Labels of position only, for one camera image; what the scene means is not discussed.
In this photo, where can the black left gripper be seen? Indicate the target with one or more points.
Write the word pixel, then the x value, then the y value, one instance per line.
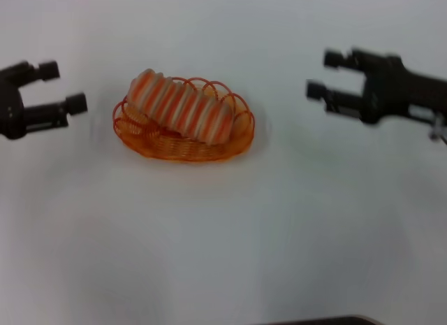
pixel 12 112

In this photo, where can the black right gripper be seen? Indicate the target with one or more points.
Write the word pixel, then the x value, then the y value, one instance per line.
pixel 398 91

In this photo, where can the orange striped bread loaf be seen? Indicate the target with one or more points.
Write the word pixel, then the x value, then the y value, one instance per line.
pixel 181 106

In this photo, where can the orange woven plastic basket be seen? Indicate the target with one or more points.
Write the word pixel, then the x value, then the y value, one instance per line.
pixel 181 148

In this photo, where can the dark robot chest edge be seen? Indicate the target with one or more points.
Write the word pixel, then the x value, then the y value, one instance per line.
pixel 321 320

